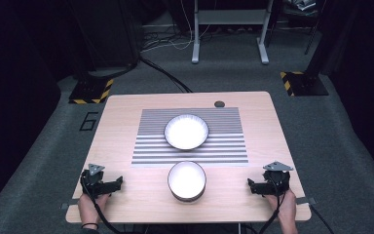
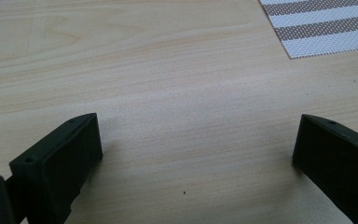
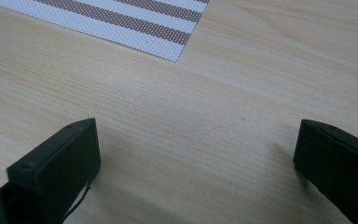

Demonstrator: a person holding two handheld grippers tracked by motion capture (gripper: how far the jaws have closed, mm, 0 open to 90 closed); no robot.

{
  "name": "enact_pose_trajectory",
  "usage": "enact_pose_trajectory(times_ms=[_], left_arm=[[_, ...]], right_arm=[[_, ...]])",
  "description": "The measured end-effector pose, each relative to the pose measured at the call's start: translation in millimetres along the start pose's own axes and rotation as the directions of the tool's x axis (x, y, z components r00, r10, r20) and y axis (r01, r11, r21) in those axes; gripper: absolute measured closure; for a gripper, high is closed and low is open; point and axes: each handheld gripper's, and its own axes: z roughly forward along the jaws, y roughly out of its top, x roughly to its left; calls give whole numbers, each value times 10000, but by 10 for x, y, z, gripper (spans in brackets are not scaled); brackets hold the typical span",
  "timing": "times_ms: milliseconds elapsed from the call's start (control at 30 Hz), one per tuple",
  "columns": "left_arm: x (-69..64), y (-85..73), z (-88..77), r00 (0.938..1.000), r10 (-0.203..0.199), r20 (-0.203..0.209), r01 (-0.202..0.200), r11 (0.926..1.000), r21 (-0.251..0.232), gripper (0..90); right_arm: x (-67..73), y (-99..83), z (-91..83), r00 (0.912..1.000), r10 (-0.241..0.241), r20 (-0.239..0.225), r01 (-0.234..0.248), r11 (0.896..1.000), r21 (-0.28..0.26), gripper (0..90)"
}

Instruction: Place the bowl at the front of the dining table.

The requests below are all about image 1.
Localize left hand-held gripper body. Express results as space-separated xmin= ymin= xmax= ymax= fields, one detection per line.
xmin=80 ymin=163 xmax=114 ymax=198

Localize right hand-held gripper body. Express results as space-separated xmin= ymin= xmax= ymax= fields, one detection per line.
xmin=261 ymin=161 xmax=294 ymax=197

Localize person's left hand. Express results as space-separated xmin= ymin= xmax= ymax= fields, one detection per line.
xmin=77 ymin=191 xmax=111 ymax=225

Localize person's right hand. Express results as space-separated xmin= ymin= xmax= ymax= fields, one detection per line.
xmin=264 ymin=188 xmax=297 ymax=225

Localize grey tape strip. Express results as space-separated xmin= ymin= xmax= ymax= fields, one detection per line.
xmin=294 ymin=196 xmax=318 ymax=206
xmin=59 ymin=198 xmax=81 ymax=211

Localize grey striped placemat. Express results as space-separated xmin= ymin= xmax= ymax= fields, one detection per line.
xmin=131 ymin=107 xmax=249 ymax=166

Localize black tape floor number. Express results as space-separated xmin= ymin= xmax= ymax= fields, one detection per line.
xmin=79 ymin=111 xmax=99 ymax=133

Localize white bowl with dark outside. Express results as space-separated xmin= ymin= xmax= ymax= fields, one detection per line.
xmin=167 ymin=160 xmax=207 ymax=203

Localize white plate with dark rim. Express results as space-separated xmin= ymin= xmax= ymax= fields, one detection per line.
xmin=164 ymin=113 xmax=210 ymax=151

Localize black stand base hazard tape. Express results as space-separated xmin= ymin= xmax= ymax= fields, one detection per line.
xmin=68 ymin=77 xmax=115 ymax=105
xmin=280 ymin=70 xmax=330 ymax=98

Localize black cabinet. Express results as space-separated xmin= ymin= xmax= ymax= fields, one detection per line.
xmin=67 ymin=0 xmax=144 ymax=72

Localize black stand pole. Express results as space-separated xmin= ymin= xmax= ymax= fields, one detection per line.
xmin=305 ymin=0 xmax=349 ymax=79

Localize right hand-held gripper cable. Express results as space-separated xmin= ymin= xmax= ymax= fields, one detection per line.
xmin=257 ymin=178 xmax=287 ymax=234

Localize hand-held gripper cable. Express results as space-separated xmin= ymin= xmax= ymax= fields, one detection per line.
xmin=79 ymin=171 xmax=125 ymax=234
xmin=257 ymin=178 xmax=287 ymax=234

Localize left hand-held gripper cable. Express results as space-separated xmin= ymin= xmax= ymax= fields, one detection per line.
xmin=79 ymin=171 xmax=125 ymax=234

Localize black cable under table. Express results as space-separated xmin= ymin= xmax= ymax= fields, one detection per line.
xmin=309 ymin=204 xmax=336 ymax=234

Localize black floor cable bundle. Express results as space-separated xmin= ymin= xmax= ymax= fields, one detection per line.
xmin=138 ymin=56 xmax=195 ymax=94

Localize thin white floor cables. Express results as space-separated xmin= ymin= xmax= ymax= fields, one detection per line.
xmin=141 ymin=0 xmax=212 ymax=54

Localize white metal desk frame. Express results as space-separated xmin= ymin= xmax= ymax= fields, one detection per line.
xmin=191 ymin=0 xmax=276 ymax=65

